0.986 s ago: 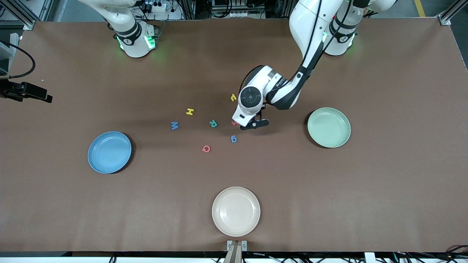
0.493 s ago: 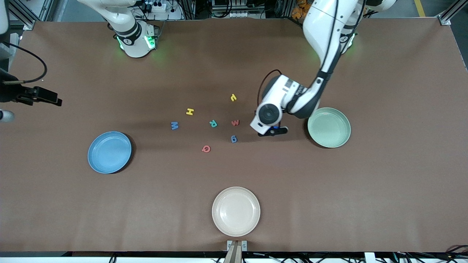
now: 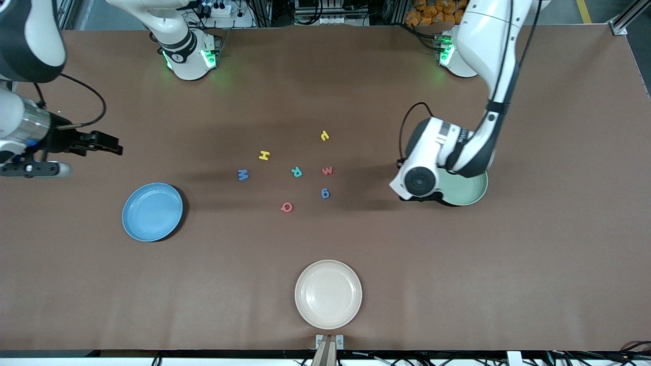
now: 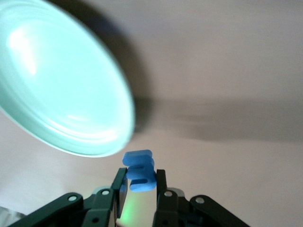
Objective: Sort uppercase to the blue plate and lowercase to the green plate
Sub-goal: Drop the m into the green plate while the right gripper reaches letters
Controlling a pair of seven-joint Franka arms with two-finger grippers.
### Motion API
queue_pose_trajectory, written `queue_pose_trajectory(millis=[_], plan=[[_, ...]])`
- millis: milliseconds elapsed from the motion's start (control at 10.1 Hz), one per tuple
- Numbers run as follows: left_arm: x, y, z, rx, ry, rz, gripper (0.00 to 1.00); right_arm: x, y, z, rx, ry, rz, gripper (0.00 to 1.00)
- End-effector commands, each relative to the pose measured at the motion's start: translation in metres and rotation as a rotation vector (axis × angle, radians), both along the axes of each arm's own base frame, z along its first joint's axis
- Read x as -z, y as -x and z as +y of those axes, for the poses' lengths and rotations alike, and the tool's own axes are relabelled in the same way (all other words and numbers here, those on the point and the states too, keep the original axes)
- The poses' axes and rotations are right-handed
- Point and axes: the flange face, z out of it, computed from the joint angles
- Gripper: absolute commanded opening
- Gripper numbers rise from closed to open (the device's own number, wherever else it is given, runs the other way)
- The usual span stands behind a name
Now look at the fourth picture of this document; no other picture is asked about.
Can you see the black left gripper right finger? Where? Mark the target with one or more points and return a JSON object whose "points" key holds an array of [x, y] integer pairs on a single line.
{"points": [[170, 210]]}

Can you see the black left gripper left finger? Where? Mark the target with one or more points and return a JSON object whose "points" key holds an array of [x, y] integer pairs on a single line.
{"points": [[99, 205]]}

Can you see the blue lowercase letter m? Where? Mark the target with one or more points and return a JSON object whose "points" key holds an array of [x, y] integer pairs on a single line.
{"points": [[139, 176]]}

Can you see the green plate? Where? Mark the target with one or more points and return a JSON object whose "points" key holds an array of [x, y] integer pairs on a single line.
{"points": [[59, 82]]}

